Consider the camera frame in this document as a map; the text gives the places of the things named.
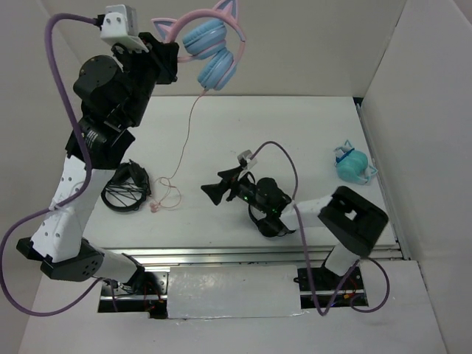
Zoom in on aluminium front rail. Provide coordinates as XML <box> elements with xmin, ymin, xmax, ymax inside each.
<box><xmin>91</xmin><ymin>246</ymin><xmax>401</xmax><ymax>268</ymax></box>

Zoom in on pink blue cat-ear headphones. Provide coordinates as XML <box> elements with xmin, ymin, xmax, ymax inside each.
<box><xmin>151</xmin><ymin>1</ymin><xmax>246</xmax><ymax>91</ymax></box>

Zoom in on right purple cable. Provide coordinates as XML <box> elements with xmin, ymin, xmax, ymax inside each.
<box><xmin>254</xmin><ymin>141</ymin><xmax>390</xmax><ymax>317</ymax></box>

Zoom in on white foil-taped panel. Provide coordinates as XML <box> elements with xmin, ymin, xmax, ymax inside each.
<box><xmin>167</xmin><ymin>265</ymin><xmax>302</xmax><ymax>319</ymax></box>

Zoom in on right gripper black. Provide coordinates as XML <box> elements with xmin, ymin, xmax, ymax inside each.
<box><xmin>201</xmin><ymin>165</ymin><xmax>269</xmax><ymax>214</ymax></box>

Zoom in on purple cable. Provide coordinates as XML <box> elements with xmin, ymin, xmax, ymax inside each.
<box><xmin>254</xmin><ymin>141</ymin><xmax>390</xmax><ymax>317</ymax></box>
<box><xmin>0</xmin><ymin>13</ymin><xmax>111</xmax><ymax>317</ymax></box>

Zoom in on teal cat-ear headphones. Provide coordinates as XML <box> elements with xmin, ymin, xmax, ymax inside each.
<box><xmin>334</xmin><ymin>139</ymin><xmax>378</xmax><ymax>185</ymax></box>

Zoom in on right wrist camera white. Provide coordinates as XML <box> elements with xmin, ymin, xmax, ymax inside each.
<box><xmin>237</xmin><ymin>150</ymin><xmax>257</xmax><ymax>170</ymax></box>

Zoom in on black headphones tangled cable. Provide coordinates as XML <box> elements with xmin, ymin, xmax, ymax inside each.
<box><xmin>100</xmin><ymin>159</ymin><xmax>153</xmax><ymax>213</ymax></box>

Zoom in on black on-ear headphones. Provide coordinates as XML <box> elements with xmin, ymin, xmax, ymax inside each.
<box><xmin>248</xmin><ymin>206</ymin><xmax>295</xmax><ymax>238</ymax></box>

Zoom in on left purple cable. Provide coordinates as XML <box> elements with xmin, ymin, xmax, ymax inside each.
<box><xmin>0</xmin><ymin>13</ymin><xmax>111</xmax><ymax>317</ymax></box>

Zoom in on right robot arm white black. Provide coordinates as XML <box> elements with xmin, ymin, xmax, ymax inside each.
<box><xmin>201</xmin><ymin>167</ymin><xmax>389</xmax><ymax>289</ymax></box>

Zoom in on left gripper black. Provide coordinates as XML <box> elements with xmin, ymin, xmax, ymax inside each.
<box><xmin>110</xmin><ymin>32</ymin><xmax>179</xmax><ymax>128</ymax></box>

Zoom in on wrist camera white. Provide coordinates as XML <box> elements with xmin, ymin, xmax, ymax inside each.
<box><xmin>237</xmin><ymin>150</ymin><xmax>257</xmax><ymax>170</ymax></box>
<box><xmin>100</xmin><ymin>4</ymin><xmax>139</xmax><ymax>43</ymax></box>

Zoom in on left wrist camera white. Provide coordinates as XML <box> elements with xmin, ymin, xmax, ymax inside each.
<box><xmin>100</xmin><ymin>4</ymin><xmax>139</xmax><ymax>43</ymax></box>

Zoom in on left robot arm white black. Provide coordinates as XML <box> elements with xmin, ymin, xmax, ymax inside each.
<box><xmin>16</xmin><ymin>32</ymin><xmax>179</xmax><ymax>294</ymax></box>

